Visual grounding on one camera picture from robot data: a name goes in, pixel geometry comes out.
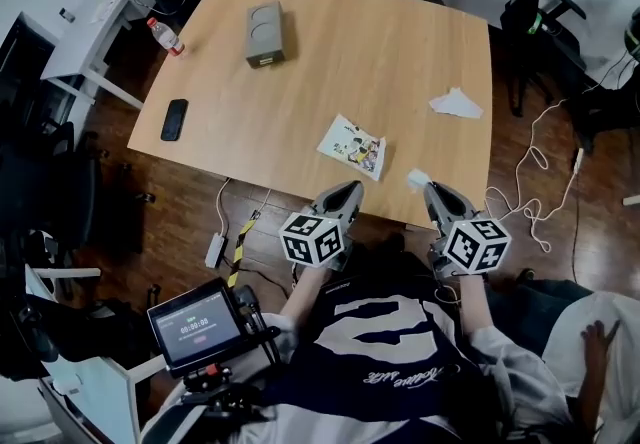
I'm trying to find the black camera mount rig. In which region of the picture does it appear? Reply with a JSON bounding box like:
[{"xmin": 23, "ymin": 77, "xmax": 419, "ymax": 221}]
[{"xmin": 180, "ymin": 283, "xmax": 282, "ymax": 413}]

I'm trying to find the grey box with two circles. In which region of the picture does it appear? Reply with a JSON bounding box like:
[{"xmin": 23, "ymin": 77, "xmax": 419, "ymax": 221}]
[{"xmin": 244, "ymin": 0, "xmax": 288, "ymax": 70}]

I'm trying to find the person's right forearm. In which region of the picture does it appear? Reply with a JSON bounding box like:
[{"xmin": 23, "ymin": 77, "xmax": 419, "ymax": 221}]
[{"xmin": 456, "ymin": 273, "xmax": 495, "ymax": 333}]

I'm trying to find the black chair with armrests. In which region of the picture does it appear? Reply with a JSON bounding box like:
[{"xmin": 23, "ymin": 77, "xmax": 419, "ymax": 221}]
[{"xmin": 498, "ymin": 0, "xmax": 590, "ymax": 119}]

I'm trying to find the black computer monitor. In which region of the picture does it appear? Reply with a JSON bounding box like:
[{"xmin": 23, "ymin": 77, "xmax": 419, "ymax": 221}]
[{"xmin": 0, "ymin": 10, "xmax": 57, "ymax": 101}]

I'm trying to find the black swivel chair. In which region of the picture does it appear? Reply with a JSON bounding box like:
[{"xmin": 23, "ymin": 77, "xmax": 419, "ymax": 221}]
[{"xmin": 0, "ymin": 124, "xmax": 157, "ymax": 278}]

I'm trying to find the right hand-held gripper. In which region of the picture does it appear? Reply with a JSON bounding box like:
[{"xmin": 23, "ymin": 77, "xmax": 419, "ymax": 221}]
[{"xmin": 423, "ymin": 181, "xmax": 513, "ymax": 279}]

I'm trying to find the clear bottle with red cap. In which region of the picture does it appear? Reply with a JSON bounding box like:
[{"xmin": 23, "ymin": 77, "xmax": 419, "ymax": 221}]
[{"xmin": 145, "ymin": 16, "xmax": 187, "ymax": 58}]

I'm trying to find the white wet wipe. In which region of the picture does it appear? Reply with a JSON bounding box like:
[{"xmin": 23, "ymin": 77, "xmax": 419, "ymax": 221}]
[
  {"xmin": 406, "ymin": 168, "xmax": 433, "ymax": 195},
  {"xmin": 428, "ymin": 86, "xmax": 485, "ymax": 121}
]

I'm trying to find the black monitor tablet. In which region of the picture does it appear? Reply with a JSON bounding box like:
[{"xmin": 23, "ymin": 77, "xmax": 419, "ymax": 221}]
[{"xmin": 146, "ymin": 277, "xmax": 247, "ymax": 379}]

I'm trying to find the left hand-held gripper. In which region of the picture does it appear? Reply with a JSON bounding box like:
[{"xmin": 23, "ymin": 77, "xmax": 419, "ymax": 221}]
[{"xmin": 278, "ymin": 180, "xmax": 366, "ymax": 274}]

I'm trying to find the navy and white jersey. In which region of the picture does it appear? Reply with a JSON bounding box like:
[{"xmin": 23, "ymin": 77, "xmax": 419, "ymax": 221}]
[{"xmin": 142, "ymin": 251, "xmax": 574, "ymax": 444}]

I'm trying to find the black smartphone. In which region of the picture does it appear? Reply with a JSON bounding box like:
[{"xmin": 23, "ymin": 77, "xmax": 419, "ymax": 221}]
[{"xmin": 159, "ymin": 98, "xmax": 190, "ymax": 143}]

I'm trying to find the long white cable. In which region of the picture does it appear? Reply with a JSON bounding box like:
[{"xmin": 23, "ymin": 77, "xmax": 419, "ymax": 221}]
[{"xmin": 483, "ymin": 98, "xmax": 585, "ymax": 254}]

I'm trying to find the white frame chair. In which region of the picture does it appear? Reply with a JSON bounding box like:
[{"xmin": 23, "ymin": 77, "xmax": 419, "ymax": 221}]
[{"xmin": 23, "ymin": 265, "xmax": 169, "ymax": 444}]

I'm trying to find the printed white wet wipe pack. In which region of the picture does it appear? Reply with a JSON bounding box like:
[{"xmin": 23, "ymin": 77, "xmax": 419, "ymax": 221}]
[{"xmin": 316, "ymin": 113, "xmax": 388, "ymax": 182}]

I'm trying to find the white power strip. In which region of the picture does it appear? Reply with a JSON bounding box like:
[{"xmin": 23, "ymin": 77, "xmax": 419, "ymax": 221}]
[{"xmin": 204, "ymin": 231, "xmax": 229, "ymax": 270}]

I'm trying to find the black green helmet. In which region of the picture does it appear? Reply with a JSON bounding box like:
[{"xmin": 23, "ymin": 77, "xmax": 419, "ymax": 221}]
[{"xmin": 622, "ymin": 5, "xmax": 640, "ymax": 62}]

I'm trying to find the white side desk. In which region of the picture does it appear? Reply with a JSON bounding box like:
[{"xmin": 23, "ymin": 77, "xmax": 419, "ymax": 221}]
[{"xmin": 40, "ymin": 0, "xmax": 157, "ymax": 111}]

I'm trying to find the person's left forearm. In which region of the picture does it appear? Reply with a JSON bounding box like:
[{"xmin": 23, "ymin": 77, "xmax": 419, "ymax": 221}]
[{"xmin": 278, "ymin": 265, "xmax": 332, "ymax": 333}]

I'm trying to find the yellow black striped strap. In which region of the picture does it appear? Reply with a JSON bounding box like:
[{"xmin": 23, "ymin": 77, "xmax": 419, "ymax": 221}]
[{"xmin": 226, "ymin": 211, "xmax": 262, "ymax": 289}]

